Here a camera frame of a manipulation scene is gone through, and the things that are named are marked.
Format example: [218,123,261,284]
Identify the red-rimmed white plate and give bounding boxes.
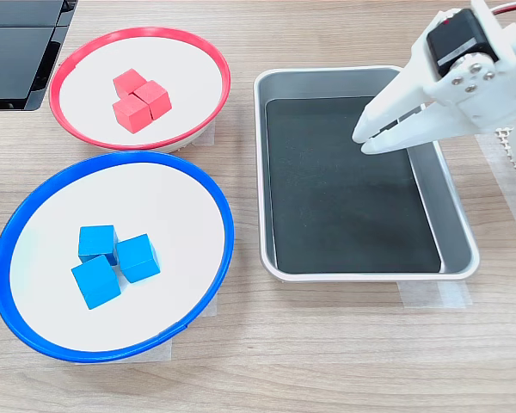
[48,26,232,154]

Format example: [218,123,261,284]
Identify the blue cube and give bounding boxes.
[77,225,118,266]
[71,254,122,311]
[114,233,161,284]

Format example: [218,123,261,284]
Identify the black tray mat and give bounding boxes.
[265,95,443,275]

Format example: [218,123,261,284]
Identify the translucent tape strip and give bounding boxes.
[75,296,218,365]
[171,116,218,152]
[397,280,474,309]
[476,133,516,255]

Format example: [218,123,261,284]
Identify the black electronic device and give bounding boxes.
[0,0,79,112]

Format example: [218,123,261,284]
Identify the red cube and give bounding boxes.
[132,79,173,121]
[112,93,152,135]
[113,67,148,99]

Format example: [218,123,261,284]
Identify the blue-rimmed white plate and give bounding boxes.
[0,150,236,365]

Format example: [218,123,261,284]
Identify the steel tray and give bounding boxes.
[253,65,482,284]

